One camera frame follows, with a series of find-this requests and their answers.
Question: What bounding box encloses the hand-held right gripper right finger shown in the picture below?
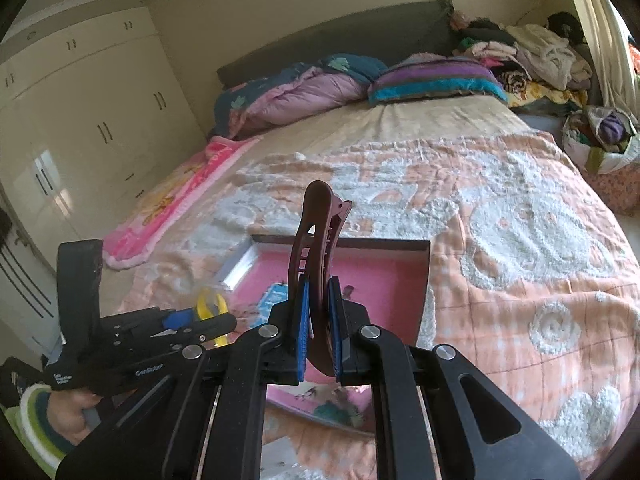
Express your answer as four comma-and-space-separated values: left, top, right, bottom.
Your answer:
327, 276, 582, 480

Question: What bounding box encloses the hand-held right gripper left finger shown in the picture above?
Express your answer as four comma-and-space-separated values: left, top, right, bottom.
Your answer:
55, 277, 314, 480

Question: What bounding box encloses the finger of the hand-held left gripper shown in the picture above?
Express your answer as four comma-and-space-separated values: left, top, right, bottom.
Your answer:
149, 307, 198, 334
150, 312, 239, 352

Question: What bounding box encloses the yellow hair clip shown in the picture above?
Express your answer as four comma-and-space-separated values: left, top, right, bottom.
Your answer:
195, 287, 232, 349

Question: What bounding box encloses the pink-lined cardboard box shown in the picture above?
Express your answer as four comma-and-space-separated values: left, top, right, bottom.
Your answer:
215, 234, 433, 434

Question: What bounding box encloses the brown hair claw clip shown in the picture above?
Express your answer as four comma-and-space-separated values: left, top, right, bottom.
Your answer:
288, 180, 354, 379

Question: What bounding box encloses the person's left forearm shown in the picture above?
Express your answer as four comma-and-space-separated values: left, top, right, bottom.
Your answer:
0, 357, 77, 477

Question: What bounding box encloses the person's left hand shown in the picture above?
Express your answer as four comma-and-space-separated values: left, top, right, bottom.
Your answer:
49, 390, 102, 447

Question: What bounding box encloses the pink cartoon blanket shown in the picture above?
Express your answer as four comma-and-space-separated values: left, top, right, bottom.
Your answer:
102, 135, 262, 271

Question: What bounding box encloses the peach floral bedspread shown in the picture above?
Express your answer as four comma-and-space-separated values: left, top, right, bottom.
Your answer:
114, 129, 640, 480

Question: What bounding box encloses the beige bed sheet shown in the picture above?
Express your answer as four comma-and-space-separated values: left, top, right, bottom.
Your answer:
234, 95, 532, 172

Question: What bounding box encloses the cream wardrobe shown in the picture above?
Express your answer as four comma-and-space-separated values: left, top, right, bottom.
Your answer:
0, 7, 209, 351

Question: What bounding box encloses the pink and blue quilt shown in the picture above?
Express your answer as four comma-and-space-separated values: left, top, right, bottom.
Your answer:
212, 54, 389, 141

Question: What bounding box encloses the purple and teal striped pillow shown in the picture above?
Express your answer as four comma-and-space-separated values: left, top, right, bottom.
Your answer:
367, 55, 509, 107

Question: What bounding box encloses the dark grey headboard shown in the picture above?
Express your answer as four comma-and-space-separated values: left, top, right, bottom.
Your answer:
216, 0, 456, 92

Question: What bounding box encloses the pink floral fabric cover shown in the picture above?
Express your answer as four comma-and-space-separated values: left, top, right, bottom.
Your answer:
582, 160, 640, 217

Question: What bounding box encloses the fabric bag of clothes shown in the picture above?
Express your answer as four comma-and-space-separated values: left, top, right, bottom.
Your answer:
562, 105, 640, 176

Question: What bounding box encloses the pile of clothes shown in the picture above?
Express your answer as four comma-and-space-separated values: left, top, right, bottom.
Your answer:
450, 10, 597, 117

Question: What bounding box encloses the cream curtain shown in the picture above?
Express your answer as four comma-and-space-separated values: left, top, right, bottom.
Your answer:
557, 0, 640, 117

